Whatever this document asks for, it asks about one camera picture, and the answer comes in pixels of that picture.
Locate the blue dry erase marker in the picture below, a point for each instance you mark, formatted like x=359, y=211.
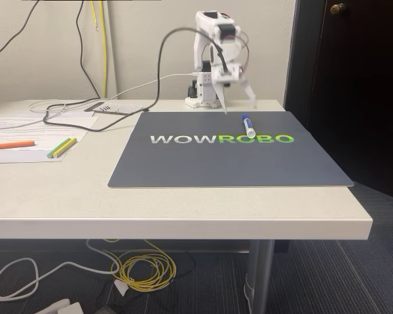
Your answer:
x=248, y=126

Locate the yellow marker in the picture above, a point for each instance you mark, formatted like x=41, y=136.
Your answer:
x=66, y=146

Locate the green marker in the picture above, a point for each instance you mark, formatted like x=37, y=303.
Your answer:
x=58, y=146

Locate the orange marker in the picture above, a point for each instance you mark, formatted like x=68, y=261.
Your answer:
x=11, y=145

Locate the dark grey WOWROBO mat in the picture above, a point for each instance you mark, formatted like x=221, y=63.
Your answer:
x=216, y=163

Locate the dark door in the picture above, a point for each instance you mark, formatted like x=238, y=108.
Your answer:
x=363, y=81

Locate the brass door knob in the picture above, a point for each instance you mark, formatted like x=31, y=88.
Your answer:
x=338, y=8

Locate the white printed paper sheet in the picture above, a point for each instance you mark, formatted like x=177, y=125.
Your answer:
x=19, y=155
x=82, y=121

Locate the grey metal table leg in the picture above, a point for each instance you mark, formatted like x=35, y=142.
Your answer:
x=260, y=278

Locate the white power strip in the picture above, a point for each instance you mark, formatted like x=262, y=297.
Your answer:
x=65, y=309

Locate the white gripper camera box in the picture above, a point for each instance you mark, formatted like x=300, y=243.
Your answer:
x=222, y=75

